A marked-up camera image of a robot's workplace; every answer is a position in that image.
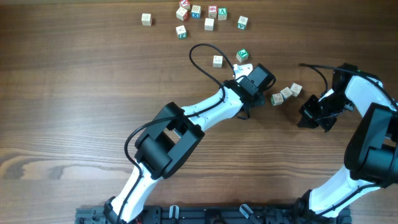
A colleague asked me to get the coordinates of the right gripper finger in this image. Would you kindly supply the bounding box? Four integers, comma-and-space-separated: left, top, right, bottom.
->
317, 113, 338, 132
297, 114, 319, 128

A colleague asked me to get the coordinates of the wooden picture block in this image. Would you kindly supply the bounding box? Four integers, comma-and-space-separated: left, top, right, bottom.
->
271, 93, 284, 106

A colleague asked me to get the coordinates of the blue edged wooden block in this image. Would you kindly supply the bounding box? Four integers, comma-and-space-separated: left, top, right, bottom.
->
290, 83, 302, 97

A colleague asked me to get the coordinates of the blue P wooden block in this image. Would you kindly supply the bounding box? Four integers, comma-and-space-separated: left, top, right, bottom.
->
280, 87, 293, 100

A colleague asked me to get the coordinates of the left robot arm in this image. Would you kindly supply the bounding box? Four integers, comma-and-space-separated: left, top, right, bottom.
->
104, 64, 276, 223

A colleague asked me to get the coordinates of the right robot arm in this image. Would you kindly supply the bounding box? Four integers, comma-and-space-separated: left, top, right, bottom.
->
292, 63, 397, 223

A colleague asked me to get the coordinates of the green E block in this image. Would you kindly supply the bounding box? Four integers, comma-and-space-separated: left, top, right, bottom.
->
236, 49, 249, 63

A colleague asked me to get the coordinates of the wooden block lowest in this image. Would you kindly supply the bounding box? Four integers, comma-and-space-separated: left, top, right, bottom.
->
213, 55, 223, 68

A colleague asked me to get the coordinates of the green V block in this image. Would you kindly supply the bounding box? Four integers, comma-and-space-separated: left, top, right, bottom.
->
237, 16, 248, 30

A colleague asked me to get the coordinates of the plain wooden block centre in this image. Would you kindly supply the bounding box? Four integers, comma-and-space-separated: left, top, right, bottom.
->
205, 18, 215, 31

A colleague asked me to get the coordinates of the plain wooden block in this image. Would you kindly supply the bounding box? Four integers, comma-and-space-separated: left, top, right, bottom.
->
205, 18, 215, 31
141, 13, 152, 26

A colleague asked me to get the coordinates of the green A block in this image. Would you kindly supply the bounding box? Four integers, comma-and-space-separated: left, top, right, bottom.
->
218, 7, 228, 21

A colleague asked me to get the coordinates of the green side block left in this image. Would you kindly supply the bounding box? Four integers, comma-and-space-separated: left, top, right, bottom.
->
175, 25, 187, 39

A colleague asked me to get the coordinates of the red 9 block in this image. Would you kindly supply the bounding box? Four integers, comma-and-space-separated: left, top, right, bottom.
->
208, 5, 218, 18

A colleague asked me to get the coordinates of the blue X block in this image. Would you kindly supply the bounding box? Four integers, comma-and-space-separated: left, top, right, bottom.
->
191, 5, 201, 19

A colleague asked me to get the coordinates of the red edged wooden block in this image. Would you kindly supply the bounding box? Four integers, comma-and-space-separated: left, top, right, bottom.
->
176, 7, 188, 21

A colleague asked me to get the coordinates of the red letter block top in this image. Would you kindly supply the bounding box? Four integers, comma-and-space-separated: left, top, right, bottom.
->
179, 0, 190, 11

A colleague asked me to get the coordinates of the plain wooden block far left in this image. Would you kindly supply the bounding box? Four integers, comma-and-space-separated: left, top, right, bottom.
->
141, 13, 152, 26

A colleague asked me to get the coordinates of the left camera cable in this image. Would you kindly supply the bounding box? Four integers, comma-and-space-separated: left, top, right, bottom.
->
116, 43, 237, 224

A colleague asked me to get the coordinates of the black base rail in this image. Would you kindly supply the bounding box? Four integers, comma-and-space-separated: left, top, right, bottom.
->
75, 205, 353, 224

